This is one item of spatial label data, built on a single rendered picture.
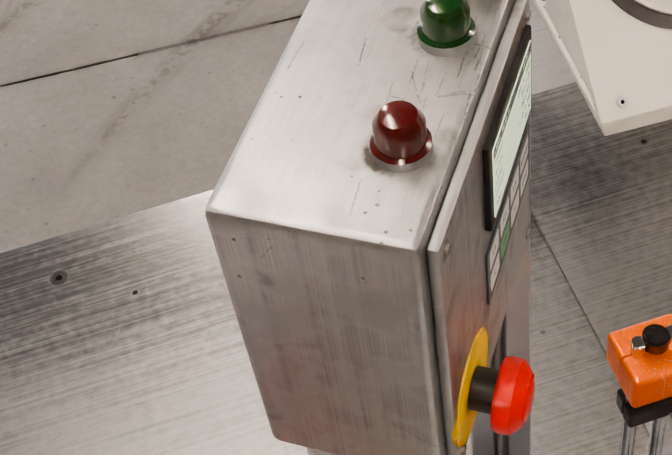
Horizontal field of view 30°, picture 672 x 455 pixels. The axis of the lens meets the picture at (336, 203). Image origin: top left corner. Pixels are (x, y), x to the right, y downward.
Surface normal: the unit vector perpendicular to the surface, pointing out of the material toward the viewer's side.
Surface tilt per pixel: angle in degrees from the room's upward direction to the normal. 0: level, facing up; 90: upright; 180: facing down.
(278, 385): 90
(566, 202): 0
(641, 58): 40
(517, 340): 90
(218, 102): 0
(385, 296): 90
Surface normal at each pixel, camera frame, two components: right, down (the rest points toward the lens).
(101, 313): -0.11, -0.65
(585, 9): 0.06, -0.03
